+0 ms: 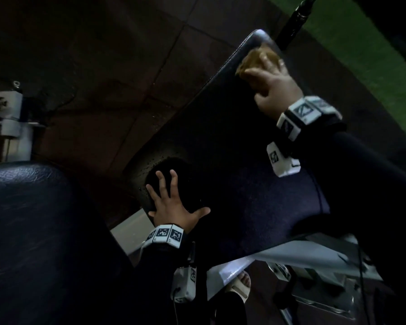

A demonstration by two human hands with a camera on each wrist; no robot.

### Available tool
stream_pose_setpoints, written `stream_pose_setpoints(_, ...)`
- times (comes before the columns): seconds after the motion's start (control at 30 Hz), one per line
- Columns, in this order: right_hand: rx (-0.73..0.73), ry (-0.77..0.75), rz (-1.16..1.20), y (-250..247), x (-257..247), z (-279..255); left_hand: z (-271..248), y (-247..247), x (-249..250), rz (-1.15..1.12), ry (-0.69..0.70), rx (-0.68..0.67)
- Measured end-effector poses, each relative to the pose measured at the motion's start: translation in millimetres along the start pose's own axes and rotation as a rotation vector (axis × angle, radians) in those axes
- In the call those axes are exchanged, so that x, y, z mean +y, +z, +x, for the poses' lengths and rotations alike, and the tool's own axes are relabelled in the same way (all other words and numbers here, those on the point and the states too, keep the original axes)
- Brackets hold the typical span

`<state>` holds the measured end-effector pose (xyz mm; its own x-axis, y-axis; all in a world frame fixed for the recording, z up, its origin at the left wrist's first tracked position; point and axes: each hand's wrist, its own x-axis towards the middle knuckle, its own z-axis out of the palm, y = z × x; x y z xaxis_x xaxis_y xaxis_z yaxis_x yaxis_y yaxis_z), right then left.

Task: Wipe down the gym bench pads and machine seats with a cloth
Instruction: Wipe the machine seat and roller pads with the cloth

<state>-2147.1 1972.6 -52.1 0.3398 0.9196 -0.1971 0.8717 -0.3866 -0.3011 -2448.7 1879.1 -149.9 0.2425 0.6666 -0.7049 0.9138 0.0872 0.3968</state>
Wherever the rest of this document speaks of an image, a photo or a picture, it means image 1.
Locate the person's right hand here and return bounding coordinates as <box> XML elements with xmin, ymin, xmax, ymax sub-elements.
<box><xmin>244</xmin><ymin>53</ymin><xmax>304</xmax><ymax>121</ymax></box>

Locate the person's left hand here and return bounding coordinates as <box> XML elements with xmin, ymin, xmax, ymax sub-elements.
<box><xmin>145</xmin><ymin>170</ymin><xmax>211</xmax><ymax>234</ymax></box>

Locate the brown cleaning cloth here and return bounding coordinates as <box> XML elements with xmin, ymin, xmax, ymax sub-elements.
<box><xmin>235</xmin><ymin>44</ymin><xmax>282</xmax><ymax>77</ymax></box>

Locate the person's right forearm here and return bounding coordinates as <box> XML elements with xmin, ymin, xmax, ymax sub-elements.
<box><xmin>289</xmin><ymin>121</ymin><xmax>406</xmax><ymax>303</ymax></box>

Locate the person's left forearm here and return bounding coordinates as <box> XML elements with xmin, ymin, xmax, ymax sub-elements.
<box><xmin>134</xmin><ymin>233</ymin><xmax>208</xmax><ymax>325</ymax></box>

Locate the white marker wristband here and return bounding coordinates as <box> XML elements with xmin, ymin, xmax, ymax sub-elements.
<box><xmin>276</xmin><ymin>95</ymin><xmax>343</xmax><ymax>142</ymax></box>
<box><xmin>145</xmin><ymin>224</ymin><xmax>185</xmax><ymax>250</ymax></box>

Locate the white metal plate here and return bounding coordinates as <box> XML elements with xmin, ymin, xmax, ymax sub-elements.
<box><xmin>110</xmin><ymin>208</ymin><xmax>156</xmax><ymax>266</ymax></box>

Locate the black padded bench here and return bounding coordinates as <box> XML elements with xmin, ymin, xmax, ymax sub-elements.
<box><xmin>121</xmin><ymin>29</ymin><xmax>333</xmax><ymax>259</ymax></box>

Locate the person's foot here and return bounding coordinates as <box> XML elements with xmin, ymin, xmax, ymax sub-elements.
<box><xmin>235</xmin><ymin>271</ymin><xmax>251</xmax><ymax>291</ymax></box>

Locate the black metal pole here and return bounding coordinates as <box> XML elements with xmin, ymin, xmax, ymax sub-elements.
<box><xmin>275</xmin><ymin>0</ymin><xmax>317</xmax><ymax>52</ymax></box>

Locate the green floor mat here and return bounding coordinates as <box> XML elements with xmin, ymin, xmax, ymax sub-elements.
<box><xmin>265</xmin><ymin>0</ymin><xmax>406</xmax><ymax>144</ymax></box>

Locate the black padded seat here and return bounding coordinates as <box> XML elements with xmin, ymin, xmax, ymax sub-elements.
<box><xmin>0</xmin><ymin>161</ymin><xmax>134</xmax><ymax>325</ymax></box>

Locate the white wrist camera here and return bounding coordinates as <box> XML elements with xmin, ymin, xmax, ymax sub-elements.
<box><xmin>266</xmin><ymin>142</ymin><xmax>302</xmax><ymax>178</ymax></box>
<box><xmin>171</xmin><ymin>266</ymin><xmax>198</xmax><ymax>304</ymax></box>

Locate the white metal bench frame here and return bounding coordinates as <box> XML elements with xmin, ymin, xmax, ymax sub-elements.
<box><xmin>206</xmin><ymin>233</ymin><xmax>383</xmax><ymax>325</ymax></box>

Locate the white machine bracket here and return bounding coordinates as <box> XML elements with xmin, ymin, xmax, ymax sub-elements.
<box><xmin>0</xmin><ymin>81</ymin><xmax>46</xmax><ymax>163</ymax></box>

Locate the black cable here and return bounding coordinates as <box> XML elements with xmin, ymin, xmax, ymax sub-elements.
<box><xmin>356</xmin><ymin>243</ymin><xmax>371</xmax><ymax>325</ymax></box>

